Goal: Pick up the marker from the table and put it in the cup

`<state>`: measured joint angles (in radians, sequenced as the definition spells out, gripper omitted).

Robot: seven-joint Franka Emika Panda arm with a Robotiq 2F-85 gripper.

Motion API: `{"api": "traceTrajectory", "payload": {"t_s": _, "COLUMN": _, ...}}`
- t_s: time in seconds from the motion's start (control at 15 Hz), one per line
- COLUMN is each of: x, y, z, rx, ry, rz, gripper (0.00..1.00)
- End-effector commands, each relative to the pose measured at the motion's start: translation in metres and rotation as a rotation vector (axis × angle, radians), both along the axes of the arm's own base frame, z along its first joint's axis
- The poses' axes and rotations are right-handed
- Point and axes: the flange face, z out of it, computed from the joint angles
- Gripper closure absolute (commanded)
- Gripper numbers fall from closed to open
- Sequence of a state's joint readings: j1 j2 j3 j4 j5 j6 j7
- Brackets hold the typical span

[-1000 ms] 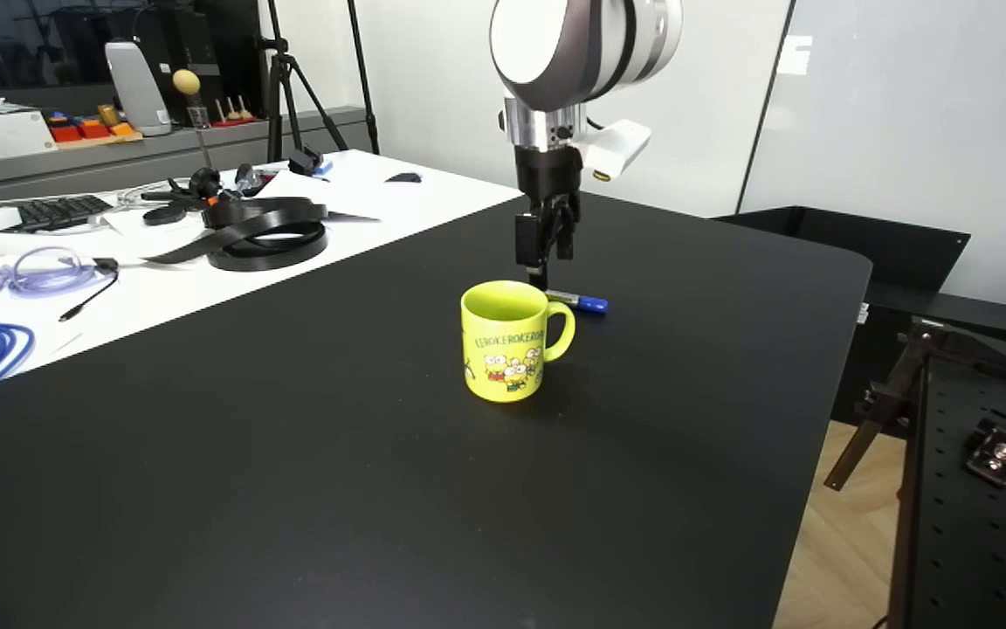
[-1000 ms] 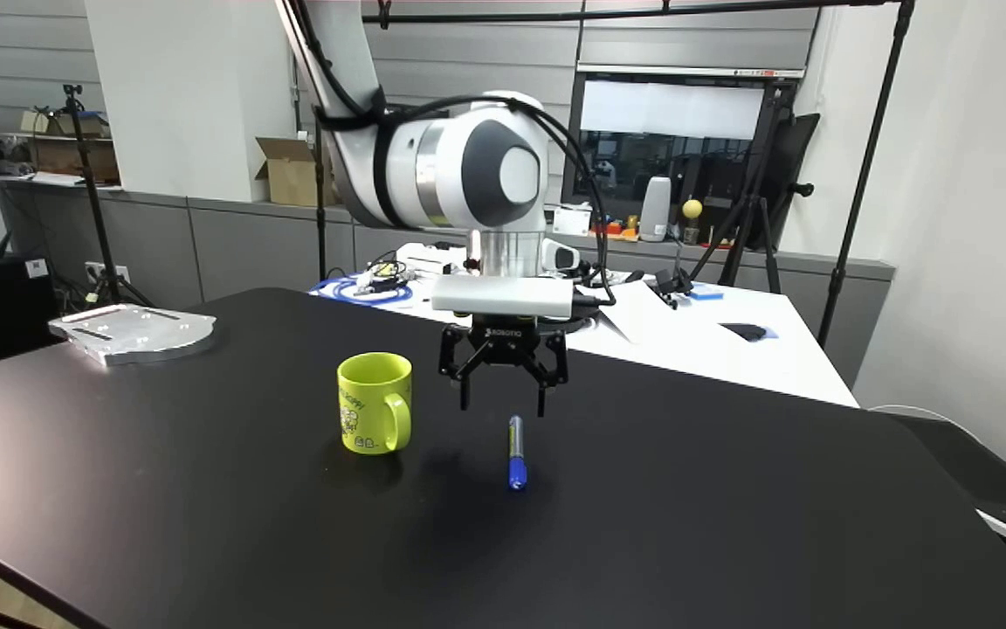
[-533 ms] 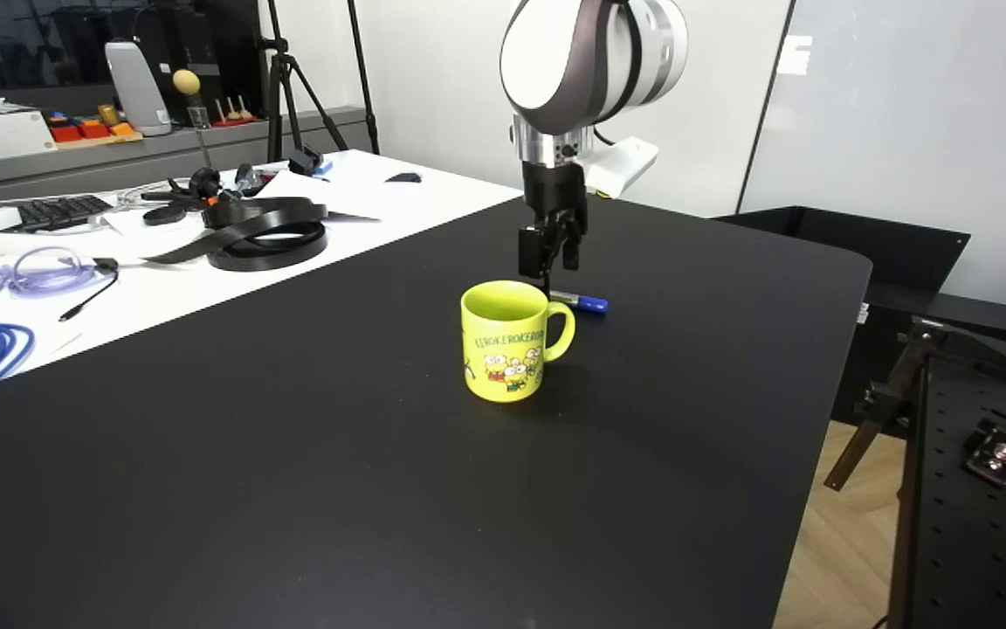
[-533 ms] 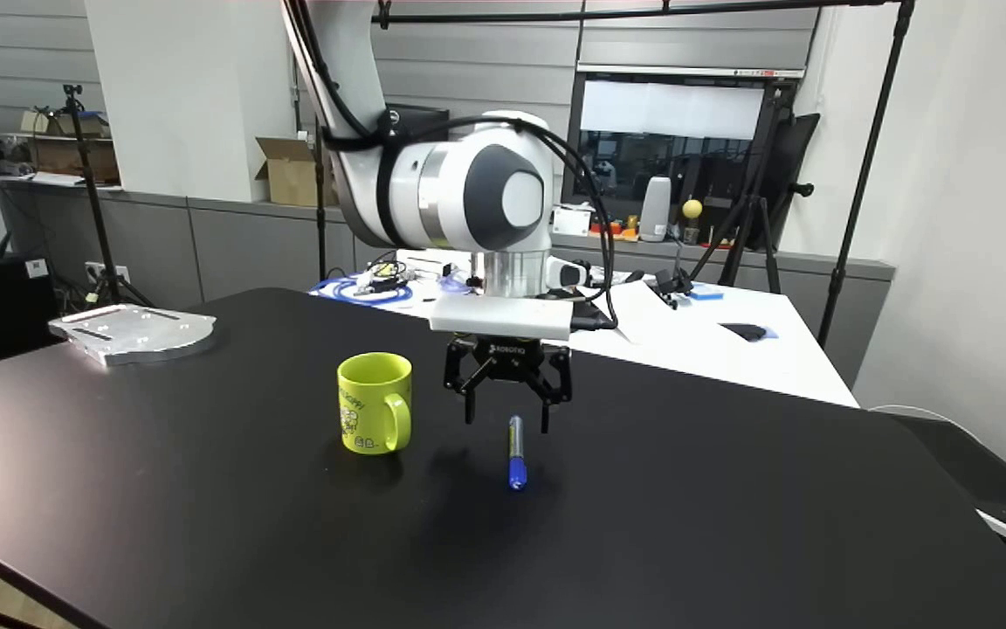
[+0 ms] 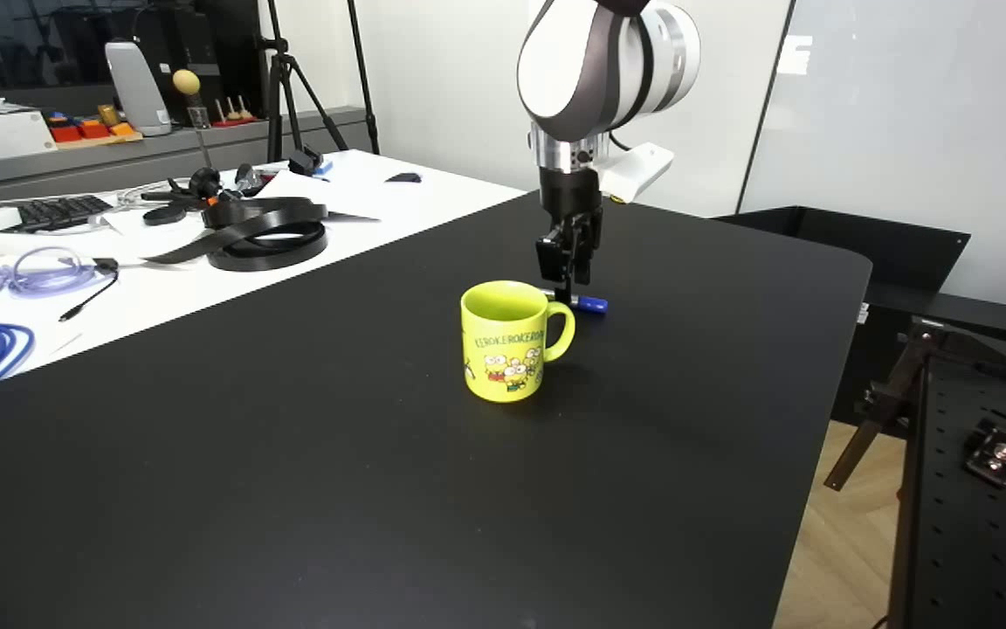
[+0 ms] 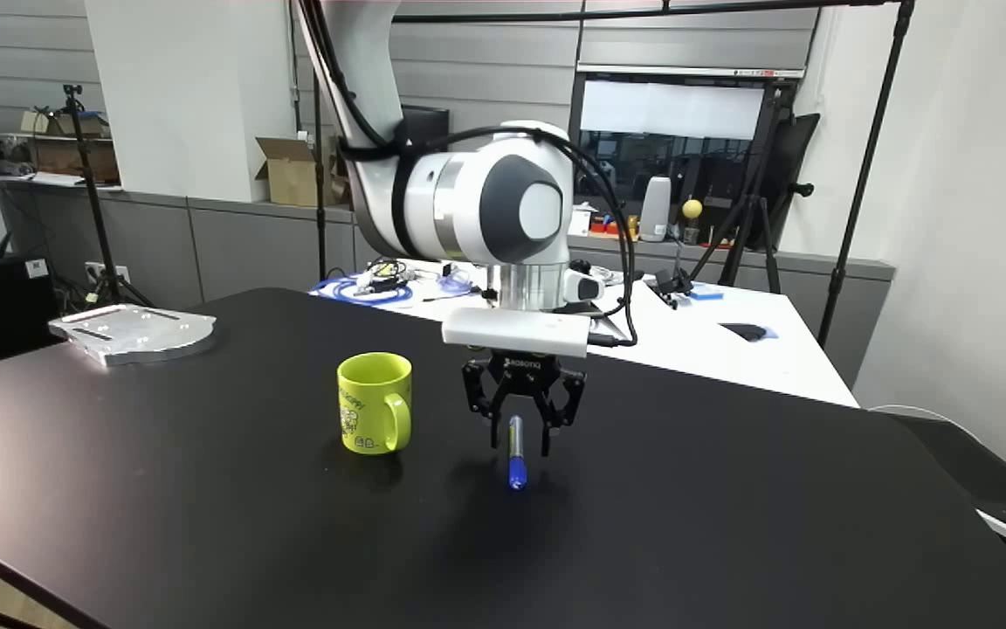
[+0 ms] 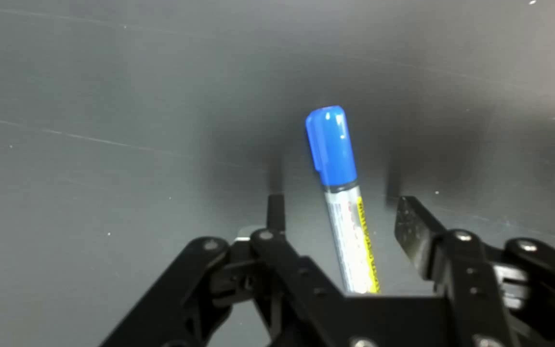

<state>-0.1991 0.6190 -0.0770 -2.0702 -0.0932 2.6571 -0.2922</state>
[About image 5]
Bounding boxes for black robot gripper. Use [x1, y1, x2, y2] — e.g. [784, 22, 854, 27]
[530, 164, 607, 311]

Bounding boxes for blue capped marker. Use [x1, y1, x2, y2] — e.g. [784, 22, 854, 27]
[543, 290, 610, 322]

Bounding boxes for yellow cartoon print mug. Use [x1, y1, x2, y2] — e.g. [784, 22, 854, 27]
[458, 276, 580, 409]

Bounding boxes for yellow ball on black stand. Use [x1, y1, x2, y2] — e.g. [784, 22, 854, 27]
[139, 65, 225, 230]

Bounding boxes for grey shelf bench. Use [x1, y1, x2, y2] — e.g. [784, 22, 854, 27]
[0, 106, 373, 216]

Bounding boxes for grey white upright device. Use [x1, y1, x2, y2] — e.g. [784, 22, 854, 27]
[101, 39, 173, 138]

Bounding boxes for red orange small parts tray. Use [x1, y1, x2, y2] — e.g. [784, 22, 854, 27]
[45, 106, 147, 145]

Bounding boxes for black perforated breadboard table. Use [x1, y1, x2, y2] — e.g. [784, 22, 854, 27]
[887, 333, 1006, 629]

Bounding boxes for black keyboard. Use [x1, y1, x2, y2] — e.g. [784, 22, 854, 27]
[10, 191, 117, 233]

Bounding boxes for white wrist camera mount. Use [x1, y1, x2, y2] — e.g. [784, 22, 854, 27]
[598, 138, 677, 208]

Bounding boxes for black coiled strap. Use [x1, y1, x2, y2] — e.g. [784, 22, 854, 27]
[143, 191, 380, 276]

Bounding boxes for black camera tripod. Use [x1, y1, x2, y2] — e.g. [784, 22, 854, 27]
[257, 0, 383, 164]

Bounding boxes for black angled support bracket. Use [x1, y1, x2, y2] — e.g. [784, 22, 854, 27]
[821, 315, 1006, 494]

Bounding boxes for thin black cable with plug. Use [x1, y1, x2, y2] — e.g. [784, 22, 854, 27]
[57, 254, 126, 324]

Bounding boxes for pale purple coiled cable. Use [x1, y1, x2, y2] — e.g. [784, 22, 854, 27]
[0, 242, 104, 297]

